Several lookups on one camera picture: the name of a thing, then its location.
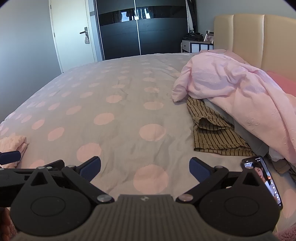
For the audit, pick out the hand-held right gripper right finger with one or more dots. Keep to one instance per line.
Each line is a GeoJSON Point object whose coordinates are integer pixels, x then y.
{"type": "Point", "coordinates": [198, 170]}

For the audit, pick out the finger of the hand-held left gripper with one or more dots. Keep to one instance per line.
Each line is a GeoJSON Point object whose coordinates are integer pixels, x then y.
{"type": "Point", "coordinates": [9, 157]}
{"type": "Point", "coordinates": [55, 165]}

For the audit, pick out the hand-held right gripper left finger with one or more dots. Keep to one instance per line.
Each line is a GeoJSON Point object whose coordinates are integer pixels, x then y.
{"type": "Point", "coordinates": [90, 168]}

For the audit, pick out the brown striped shirt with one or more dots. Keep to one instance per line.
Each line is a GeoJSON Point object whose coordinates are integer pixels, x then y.
{"type": "Point", "coordinates": [215, 136]}

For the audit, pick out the light pink dress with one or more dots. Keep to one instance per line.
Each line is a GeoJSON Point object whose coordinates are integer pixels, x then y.
{"type": "Point", "coordinates": [231, 81]}

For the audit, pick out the peach folded cloth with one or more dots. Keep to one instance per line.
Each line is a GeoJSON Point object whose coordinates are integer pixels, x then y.
{"type": "Point", "coordinates": [13, 143]}

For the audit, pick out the black smartphone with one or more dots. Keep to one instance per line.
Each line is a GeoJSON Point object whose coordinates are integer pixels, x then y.
{"type": "Point", "coordinates": [266, 180]}

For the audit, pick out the grey pink-dotted bed cover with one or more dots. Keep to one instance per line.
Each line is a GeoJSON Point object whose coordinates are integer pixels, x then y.
{"type": "Point", "coordinates": [115, 104]}

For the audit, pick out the tan cloth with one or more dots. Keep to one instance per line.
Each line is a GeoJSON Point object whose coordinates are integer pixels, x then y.
{"type": "Point", "coordinates": [285, 169]}

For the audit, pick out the pink fluffy cloth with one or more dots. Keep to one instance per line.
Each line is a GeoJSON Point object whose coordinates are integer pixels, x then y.
{"type": "Point", "coordinates": [288, 234]}

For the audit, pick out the plain pink pillow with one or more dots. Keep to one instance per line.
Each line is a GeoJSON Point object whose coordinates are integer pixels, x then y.
{"type": "Point", "coordinates": [284, 83]}

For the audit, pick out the white nightstand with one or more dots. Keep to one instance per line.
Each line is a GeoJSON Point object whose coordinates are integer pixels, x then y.
{"type": "Point", "coordinates": [194, 46]}

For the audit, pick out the small hanging fabric pouch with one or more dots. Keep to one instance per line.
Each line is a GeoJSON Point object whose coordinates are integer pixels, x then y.
{"type": "Point", "coordinates": [86, 39]}

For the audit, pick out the black bag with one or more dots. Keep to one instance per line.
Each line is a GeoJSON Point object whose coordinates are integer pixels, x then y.
{"type": "Point", "coordinates": [193, 36]}

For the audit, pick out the white door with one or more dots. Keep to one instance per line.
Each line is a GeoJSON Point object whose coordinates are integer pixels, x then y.
{"type": "Point", "coordinates": [69, 30]}

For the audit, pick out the beige padded headboard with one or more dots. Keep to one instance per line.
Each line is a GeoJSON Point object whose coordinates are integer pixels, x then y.
{"type": "Point", "coordinates": [254, 34]}

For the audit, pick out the black sliding wardrobe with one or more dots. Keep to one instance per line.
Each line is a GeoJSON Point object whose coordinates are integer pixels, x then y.
{"type": "Point", "coordinates": [143, 30]}

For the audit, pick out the photo frame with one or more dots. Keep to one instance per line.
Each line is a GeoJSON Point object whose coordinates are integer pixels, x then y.
{"type": "Point", "coordinates": [209, 37]}

